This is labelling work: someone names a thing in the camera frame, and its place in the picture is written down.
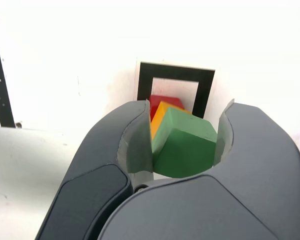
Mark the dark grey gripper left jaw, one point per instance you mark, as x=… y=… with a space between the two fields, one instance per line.
x=97 y=155

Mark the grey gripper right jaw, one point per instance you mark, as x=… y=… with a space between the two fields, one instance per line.
x=240 y=187

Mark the green cube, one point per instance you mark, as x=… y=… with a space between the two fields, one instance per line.
x=187 y=150

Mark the yellow cube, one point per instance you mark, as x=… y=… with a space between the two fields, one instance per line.
x=158 y=117

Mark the red cube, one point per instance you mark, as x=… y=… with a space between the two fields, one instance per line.
x=165 y=100

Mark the black tape square outline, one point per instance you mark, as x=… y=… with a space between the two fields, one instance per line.
x=177 y=72

